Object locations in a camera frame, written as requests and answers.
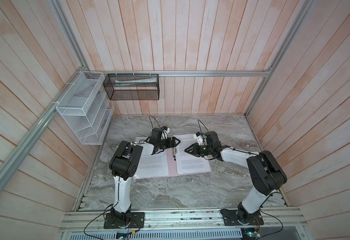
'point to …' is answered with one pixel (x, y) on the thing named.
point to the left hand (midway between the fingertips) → (177, 144)
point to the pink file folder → (171, 162)
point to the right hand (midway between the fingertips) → (185, 150)
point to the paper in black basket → (120, 82)
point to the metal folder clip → (174, 152)
